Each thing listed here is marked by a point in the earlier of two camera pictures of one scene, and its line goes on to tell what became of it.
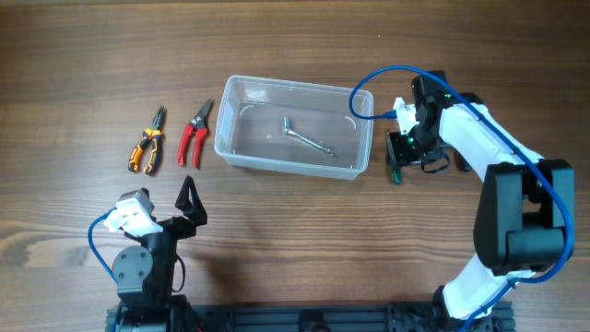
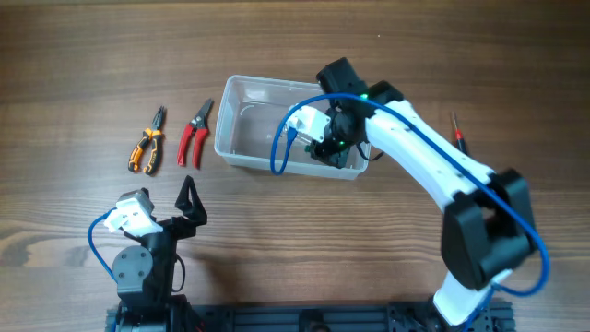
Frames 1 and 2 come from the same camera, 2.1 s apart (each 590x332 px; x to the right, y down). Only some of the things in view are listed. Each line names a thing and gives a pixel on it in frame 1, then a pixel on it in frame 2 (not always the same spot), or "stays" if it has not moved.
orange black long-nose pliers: (155, 134) stays
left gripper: (193, 210) stays
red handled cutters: (197, 126) stays
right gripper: (399, 156) → (337, 157)
